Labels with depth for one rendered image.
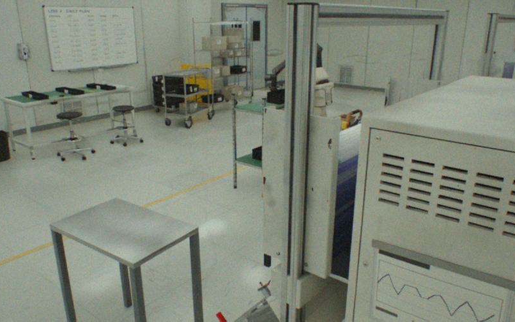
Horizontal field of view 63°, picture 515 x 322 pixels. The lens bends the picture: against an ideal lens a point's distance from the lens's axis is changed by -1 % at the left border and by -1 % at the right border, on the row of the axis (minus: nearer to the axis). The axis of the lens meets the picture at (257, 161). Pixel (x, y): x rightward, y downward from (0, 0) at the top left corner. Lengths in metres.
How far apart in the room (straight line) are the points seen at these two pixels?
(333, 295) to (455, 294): 0.39
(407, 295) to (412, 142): 0.27
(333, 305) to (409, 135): 0.52
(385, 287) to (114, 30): 8.40
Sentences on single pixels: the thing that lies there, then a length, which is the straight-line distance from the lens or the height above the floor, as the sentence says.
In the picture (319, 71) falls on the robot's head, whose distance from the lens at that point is 4.48.
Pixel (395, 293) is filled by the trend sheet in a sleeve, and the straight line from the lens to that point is 0.82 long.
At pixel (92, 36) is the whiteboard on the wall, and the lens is 8.70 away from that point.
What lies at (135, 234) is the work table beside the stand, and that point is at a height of 0.80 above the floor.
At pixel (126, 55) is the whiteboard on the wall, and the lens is 9.08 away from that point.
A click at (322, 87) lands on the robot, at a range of 4.39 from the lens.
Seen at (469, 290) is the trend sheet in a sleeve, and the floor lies 1.47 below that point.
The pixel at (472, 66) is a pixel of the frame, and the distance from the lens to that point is 2.15.
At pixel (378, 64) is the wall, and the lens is 11.97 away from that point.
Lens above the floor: 1.88
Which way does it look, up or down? 19 degrees down
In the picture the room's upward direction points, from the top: straight up
